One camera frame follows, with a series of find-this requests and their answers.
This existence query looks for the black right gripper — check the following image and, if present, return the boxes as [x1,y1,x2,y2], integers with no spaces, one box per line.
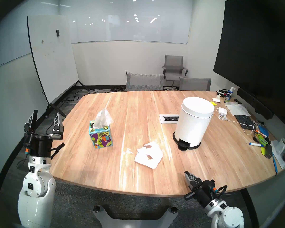
[184,172,217,208]

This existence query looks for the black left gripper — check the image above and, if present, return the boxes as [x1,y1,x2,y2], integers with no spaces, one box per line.
[23,109,64,157]

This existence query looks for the white tissue sheet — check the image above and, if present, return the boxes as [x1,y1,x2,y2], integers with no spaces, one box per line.
[93,109,114,129]
[134,141,163,169]

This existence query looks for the white pedal trash can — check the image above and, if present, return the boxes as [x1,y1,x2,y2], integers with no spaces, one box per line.
[173,97,215,151]

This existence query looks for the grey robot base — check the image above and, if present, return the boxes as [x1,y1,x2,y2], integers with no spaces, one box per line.
[93,205,178,228]

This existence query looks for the colourful toucan tissue box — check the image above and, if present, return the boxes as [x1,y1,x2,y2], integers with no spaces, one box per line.
[89,122,113,149]

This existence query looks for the table power outlet box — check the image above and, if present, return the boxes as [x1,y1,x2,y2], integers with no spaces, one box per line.
[159,114,180,124]

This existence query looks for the rolling whiteboard on stand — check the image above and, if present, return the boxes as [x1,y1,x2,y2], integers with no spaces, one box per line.
[27,15,90,117]

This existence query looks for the black keyboard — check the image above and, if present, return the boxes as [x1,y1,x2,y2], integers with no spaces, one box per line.
[235,115,256,130]

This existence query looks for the dark block with yellow edge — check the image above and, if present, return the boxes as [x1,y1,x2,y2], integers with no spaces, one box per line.
[261,144,273,159]

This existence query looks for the white paper towel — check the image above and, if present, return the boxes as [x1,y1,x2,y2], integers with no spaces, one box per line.
[226,102,251,116]

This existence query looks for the blue pouch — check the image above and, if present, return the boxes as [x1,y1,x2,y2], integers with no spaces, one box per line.
[258,125,269,137]

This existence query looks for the white paper sheet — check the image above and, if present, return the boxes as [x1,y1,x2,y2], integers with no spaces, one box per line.
[271,141,285,170]

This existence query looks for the whiteboard cleaner spray bottle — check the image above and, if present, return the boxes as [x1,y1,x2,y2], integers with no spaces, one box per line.
[224,87,236,103]

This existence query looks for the white paper cup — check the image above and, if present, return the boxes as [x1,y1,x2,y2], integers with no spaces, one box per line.
[274,138,285,154]

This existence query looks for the grey fabric office chair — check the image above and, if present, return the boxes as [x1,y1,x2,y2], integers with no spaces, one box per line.
[179,77,211,91]

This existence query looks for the black video sound bar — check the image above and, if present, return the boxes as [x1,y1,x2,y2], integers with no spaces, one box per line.
[237,88,274,120]

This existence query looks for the grey mesh office chair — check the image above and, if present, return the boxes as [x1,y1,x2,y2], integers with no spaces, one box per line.
[126,72,165,92]

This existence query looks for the grey armrest office chair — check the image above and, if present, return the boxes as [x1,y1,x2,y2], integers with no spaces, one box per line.
[162,55,189,90]

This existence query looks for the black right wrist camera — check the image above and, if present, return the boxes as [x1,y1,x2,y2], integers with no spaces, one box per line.
[204,180,217,193]

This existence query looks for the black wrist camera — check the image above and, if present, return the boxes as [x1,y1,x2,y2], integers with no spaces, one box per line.
[23,135,32,156]
[204,180,217,193]

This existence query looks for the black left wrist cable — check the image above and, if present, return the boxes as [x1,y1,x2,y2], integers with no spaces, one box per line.
[50,142,65,159]

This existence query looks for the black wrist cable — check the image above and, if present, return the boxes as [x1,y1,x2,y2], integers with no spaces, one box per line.
[50,142,65,159]
[214,185,231,200]

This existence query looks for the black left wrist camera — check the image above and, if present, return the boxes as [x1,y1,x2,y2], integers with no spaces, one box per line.
[23,135,32,156]

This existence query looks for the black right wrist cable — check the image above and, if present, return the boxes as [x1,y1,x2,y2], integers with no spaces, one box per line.
[214,185,231,200]

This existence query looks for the black floor cable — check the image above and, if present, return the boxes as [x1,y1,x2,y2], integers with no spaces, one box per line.
[64,87,109,104]

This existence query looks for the white charger cable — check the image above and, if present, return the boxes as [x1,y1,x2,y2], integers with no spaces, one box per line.
[214,108,256,135]

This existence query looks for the green handled scissors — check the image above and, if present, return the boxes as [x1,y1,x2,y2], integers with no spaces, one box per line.
[254,133,269,146]

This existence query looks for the wall whiteboard with writing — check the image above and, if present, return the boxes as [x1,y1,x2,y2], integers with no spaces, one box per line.
[0,0,60,73]

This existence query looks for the wide glass wall whiteboard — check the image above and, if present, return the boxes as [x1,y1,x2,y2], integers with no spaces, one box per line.
[59,0,193,44]

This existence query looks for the large black wall screen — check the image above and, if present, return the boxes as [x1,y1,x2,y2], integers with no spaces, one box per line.
[213,0,285,107]

